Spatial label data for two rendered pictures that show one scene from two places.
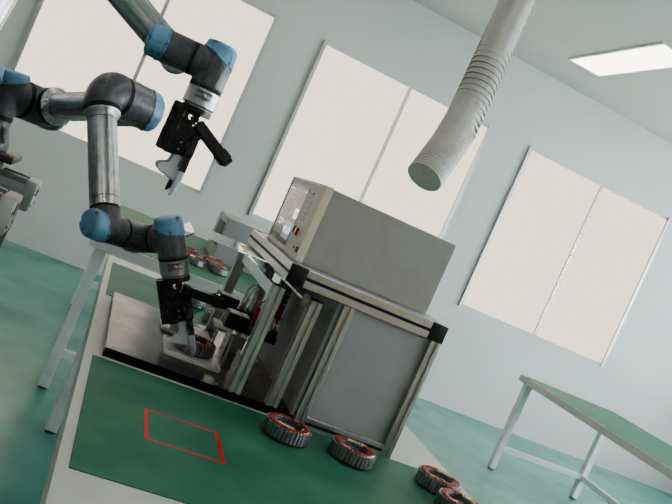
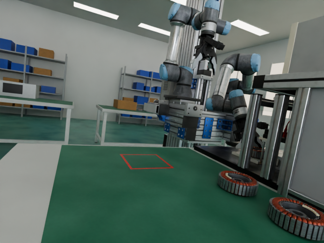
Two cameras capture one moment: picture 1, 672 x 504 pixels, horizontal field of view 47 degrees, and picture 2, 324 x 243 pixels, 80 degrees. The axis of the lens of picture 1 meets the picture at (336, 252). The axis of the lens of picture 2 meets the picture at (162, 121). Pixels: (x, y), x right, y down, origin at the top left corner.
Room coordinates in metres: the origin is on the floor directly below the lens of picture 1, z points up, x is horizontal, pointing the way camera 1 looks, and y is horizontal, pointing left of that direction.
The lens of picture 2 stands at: (1.40, -0.57, 0.98)
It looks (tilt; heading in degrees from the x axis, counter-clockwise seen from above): 6 degrees down; 81
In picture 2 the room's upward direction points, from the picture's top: 8 degrees clockwise
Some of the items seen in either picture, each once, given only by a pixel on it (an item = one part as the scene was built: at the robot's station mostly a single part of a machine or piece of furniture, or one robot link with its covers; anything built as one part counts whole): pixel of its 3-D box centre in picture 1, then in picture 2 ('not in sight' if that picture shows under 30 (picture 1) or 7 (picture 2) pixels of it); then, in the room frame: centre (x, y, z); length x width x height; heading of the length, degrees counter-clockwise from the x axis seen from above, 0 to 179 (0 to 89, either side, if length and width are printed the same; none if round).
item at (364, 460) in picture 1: (352, 452); (296, 216); (1.78, -0.23, 0.77); 0.11 x 0.11 x 0.04
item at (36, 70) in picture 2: not in sight; (43, 72); (-1.37, 5.78, 1.37); 0.42 x 0.40 x 0.18; 17
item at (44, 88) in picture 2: not in sight; (48, 89); (-1.20, 5.82, 0.87); 0.42 x 0.36 x 0.19; 108
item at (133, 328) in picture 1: (190, 348); (274, 161); (2.12, 0.26, 0.76); 0.64 x 0.47 x 0.02; 16
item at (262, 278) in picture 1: (257, 272); (303, 109); (2.14, 0.18, 1.03); 0.62 x 0.01 x 0.03; 16
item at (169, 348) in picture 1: (190, 353); (255, 157); (2.00, 0.24, 0.78); 0.15 x 0.15 x 0.01; 16
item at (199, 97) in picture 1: (200, 99); (208, 29); (1.73, 0.42, 1.37); 0.08 x 0.08 x 0.05
